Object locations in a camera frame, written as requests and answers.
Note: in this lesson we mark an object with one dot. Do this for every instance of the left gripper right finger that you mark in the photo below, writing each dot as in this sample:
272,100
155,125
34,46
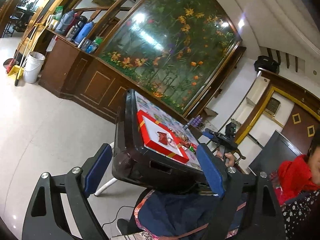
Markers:
262,216

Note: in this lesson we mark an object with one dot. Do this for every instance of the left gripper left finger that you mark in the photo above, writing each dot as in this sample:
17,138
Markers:
45,217

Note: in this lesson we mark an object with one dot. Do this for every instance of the dark red snack packet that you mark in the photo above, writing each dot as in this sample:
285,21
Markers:
162,138

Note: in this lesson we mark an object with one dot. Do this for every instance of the red gift box tray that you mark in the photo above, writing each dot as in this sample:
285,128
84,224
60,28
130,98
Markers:
149,127

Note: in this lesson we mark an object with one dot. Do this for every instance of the person's right hand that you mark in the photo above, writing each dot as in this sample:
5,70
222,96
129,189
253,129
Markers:
227,158

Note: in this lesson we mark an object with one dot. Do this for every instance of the silver flashlight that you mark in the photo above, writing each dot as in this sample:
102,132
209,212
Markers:
193,122

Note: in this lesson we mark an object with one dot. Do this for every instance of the colourful fruit pattern tablecloth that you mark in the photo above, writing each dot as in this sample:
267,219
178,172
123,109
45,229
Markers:
185,137

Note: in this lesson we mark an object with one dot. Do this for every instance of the person in red scarf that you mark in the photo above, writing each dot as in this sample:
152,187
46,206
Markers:
296,184

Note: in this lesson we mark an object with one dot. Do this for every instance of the black square table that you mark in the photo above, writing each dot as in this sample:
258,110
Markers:
135,164

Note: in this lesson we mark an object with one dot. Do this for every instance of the large glass aquarium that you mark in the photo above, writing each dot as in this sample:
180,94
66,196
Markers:
173,48

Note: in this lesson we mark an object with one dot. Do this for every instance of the brown wooden cabinet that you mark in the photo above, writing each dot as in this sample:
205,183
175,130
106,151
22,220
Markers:
72,74

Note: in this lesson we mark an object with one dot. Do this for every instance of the white plastic bucket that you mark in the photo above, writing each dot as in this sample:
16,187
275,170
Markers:
32,66

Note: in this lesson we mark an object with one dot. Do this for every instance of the yellow dustpan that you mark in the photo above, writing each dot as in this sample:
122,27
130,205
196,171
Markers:
16,71

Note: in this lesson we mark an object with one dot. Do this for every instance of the blue thermos flask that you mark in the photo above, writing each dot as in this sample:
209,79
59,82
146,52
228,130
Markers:
84,32

